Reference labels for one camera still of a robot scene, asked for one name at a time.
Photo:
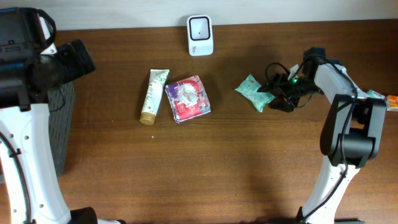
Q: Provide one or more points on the orange tissue pack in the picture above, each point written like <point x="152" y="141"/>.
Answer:
<point x="391" y="102"/>

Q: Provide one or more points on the red purple pad package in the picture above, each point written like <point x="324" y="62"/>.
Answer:
<point x="188" y="99"/>

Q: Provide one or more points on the dark grey plastic basket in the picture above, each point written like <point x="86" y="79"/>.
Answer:
<point x="61" y="104"/>

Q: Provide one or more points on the white barcode scanner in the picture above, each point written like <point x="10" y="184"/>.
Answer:
<point x="200" y="35"/>

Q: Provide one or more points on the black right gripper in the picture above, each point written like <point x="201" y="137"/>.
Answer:
<point x="278" y="82"/>

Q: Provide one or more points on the teal wet wipes pack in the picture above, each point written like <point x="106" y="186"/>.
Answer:
<point x="249" y="89"/>

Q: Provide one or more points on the white Pantene tube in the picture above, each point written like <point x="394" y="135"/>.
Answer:
<point x="153" y="97"/>

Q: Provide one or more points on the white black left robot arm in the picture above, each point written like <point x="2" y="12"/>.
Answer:
<point x="31" y="65"/>

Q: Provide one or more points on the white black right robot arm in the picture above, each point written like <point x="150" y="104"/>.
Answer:
<point x="351" y="134"/>

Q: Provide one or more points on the green tissue pack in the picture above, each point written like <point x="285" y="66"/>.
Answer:
<point x="374" y="94"/>

